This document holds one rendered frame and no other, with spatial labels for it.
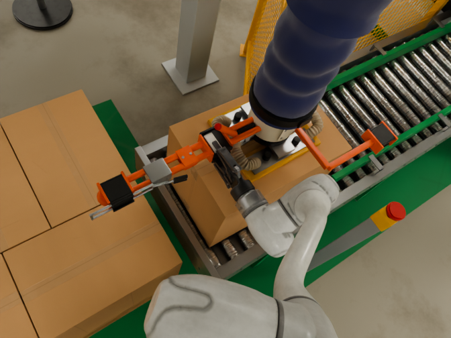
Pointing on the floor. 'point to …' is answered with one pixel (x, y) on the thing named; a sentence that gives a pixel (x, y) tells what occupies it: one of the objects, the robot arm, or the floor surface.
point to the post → (353, 237)
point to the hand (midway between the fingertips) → (211, 145)
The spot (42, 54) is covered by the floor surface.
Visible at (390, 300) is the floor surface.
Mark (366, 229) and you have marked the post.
